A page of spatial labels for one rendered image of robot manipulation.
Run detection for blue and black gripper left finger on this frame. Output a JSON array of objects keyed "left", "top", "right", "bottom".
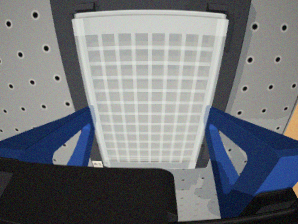
[{"left": 0, "top": 106, "right": 95, "bottom": 166}]

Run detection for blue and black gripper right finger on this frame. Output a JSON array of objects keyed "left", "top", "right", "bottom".
[{"left": 205, "top": 106, "right": 298, "bottom": 218}]

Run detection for grey flat base plate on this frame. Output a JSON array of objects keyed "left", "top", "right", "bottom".
[{"left": 0, "top": 0, "right": 298, "bottom": 221}]

